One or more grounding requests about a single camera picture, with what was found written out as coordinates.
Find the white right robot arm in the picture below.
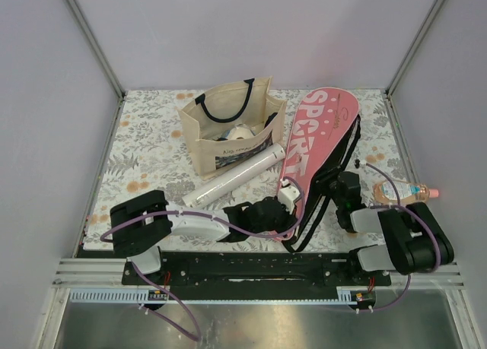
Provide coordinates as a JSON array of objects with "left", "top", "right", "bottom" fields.
[{"left": 311, "top": 171, "right": 454, "bottom": 285}]

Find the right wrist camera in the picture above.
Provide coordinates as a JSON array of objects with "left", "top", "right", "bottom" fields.
[{"left": 354, "top": 159, "right": 368, "bottom": 169}]

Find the clear bottle pink cap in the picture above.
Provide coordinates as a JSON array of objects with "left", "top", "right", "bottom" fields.
[{"left": 373, "top": 180, "right": 440, "bottom": 205}]

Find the white tape roll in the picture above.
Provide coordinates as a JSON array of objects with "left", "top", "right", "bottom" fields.
[{"left": 226, "top": 124, "right": 255, "bottom": 140}]

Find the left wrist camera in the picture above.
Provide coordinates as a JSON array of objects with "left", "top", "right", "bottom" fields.
[{"left": 277, "top": 181, "right": 301, "bottom": 213}]

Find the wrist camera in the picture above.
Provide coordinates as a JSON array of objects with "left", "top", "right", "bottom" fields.
[
  {"left": 354, "top": 159, "right": 368, "bottom": 169},
  {"left": 277, "top": 181, "right": 301, "bottom": 213}
]

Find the white shuttlecock tube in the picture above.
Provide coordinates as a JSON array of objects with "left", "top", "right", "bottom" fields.
[{"left": 183, "top": 144, "right": 285, "bottom": 208}]

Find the beige canvas tote bag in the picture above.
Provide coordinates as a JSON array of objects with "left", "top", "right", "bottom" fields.
[{"left": 178, "top": 77, "right": 287, "bottom": 179}]

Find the floral table mat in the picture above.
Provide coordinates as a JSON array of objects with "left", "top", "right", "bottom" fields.
[{"left": 78, "top": 89, "right": 414, "bottom": 257}]

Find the white slotted cable duct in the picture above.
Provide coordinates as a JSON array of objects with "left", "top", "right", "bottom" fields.
[{"left": 69, "top": 288, "right": 168, "bottom": 304}]

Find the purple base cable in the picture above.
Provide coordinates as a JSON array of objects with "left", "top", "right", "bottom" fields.
[{"left": 129, "top": 263, "right": 202, "bottom": 342}]

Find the pink racket cover bag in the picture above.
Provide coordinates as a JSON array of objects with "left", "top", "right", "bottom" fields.
[{"left": 280, "top": 87, "right": 361, "bottom": 253}]

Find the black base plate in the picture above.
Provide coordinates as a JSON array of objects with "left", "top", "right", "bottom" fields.
[{"left": 121, "top": 249, "right": 391, "bottom": 303}]

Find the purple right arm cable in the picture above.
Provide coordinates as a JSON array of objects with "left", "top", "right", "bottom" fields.
[{"left": 364, "top": 162, "right": 444, "bottom": 312}]

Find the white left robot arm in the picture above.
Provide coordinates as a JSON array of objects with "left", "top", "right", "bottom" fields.
[{"left": 100, "top": 186, "right": 301, "bottom": 284}]

